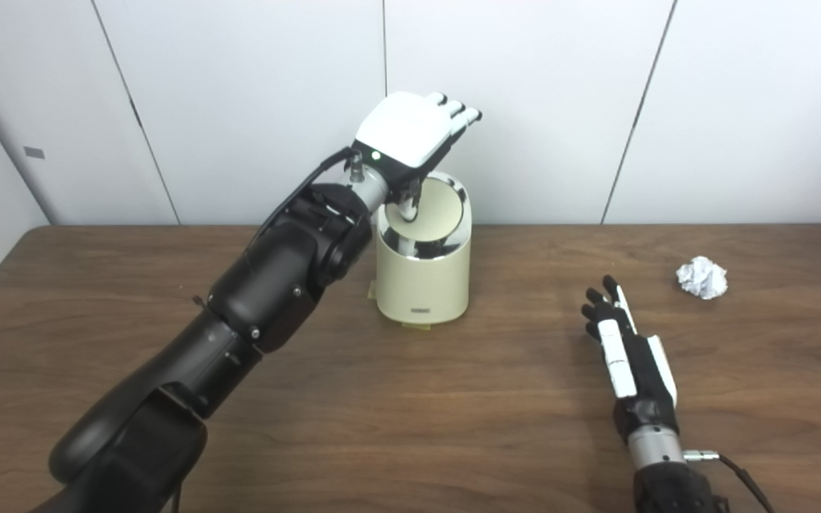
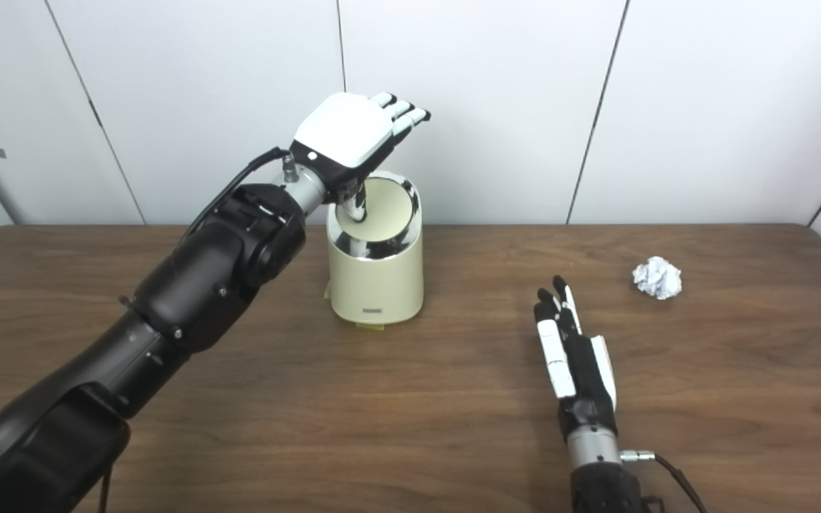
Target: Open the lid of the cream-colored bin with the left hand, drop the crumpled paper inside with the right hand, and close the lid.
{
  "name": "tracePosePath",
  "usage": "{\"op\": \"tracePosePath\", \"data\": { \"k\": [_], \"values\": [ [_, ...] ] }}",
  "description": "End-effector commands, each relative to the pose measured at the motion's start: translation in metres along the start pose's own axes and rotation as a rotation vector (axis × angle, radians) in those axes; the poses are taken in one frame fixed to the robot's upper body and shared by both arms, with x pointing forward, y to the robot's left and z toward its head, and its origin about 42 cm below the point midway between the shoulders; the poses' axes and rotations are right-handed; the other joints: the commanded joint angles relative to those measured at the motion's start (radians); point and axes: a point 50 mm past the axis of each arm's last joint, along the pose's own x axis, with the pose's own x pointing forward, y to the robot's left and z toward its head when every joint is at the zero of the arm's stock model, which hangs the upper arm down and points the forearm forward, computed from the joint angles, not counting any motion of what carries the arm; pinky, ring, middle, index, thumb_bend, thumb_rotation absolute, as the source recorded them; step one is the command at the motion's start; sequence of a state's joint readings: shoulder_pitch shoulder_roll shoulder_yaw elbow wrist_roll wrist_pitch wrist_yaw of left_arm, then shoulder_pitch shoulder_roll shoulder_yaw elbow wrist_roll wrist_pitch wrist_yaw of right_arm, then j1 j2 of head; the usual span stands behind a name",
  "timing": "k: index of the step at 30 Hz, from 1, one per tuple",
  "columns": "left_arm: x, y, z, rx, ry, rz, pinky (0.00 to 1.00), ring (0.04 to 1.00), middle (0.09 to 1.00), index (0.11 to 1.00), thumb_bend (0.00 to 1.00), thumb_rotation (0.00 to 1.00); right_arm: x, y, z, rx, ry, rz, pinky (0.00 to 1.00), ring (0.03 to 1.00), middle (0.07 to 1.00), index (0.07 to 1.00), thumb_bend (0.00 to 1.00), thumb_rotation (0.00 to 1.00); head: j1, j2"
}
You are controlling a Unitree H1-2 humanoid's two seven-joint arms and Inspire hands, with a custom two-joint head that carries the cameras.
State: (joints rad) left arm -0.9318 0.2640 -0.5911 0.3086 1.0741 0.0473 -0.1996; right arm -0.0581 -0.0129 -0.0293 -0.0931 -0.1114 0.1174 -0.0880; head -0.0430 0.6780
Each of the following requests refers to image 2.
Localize white paper ball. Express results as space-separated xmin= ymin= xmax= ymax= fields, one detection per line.
xmin=632 ymin=256 xmax=683 ymax=301

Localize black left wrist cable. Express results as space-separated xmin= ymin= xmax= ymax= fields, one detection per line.
xmin=181 ymin=147 xmax=299 ymax=243

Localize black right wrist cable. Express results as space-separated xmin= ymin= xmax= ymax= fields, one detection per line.
xmin=619 ymin=449 xmax=708 ymax=513

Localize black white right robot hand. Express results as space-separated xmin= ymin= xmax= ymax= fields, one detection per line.
xmin=533 ymin=275 xmax=618 ymax=435

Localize cream-colored bin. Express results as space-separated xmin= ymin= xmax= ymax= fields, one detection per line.
xmin=326 ymin=171 xmax=425 ymax=327

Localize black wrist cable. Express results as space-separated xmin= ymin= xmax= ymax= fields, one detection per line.
xmin=181 ymin=147 xmax=299 ymax=243
xmin=619 ymin=449 xmax=708 ymax=513

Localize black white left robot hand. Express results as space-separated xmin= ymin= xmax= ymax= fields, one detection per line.
xmin=289 ymin=91 xmax=432 ymax=223

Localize round cream bin lid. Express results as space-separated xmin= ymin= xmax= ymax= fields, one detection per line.
xmin=343 ymin=178 xmax=415 ymax=244

